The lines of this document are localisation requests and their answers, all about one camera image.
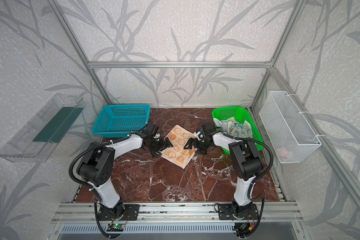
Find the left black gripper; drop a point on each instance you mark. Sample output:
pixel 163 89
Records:
pixel 157 144

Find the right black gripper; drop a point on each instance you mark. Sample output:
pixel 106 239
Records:
pixel 198 142

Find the orange bunny towel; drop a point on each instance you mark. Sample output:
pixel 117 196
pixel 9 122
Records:
pixel 177 155

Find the teal plastic basket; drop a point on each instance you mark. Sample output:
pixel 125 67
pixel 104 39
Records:
pixel 117 121

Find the green plastic basket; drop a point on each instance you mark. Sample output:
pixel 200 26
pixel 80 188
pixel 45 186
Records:
pixel 241 115

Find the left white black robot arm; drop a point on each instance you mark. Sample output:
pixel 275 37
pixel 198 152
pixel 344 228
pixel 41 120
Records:
pixel 93 167

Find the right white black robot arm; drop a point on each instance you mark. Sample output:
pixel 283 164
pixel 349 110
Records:
pixel 251 160

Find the blue bunny towel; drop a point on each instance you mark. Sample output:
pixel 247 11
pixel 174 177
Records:
pixel 233 128

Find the green lit circuit board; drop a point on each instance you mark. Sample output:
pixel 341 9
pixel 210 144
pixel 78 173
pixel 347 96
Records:
pixel 115 227

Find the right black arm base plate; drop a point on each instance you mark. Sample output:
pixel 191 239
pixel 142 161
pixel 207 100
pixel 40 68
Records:
pixel 225 211

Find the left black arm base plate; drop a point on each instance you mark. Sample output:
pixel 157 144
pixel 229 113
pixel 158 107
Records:
pixel 130 211

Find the pink item in wire basket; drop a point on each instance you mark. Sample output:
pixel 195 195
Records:
pixel 284 153

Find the right wired connector board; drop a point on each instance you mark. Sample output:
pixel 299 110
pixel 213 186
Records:
pixel 243 228

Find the white wire mesh basket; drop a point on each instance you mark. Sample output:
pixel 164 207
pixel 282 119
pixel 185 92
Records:
pixel 288 127

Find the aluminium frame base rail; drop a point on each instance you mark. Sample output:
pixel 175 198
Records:
pixel 281 220

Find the clear plastic wall shelf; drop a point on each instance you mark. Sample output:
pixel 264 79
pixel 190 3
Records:
pixel 35 142

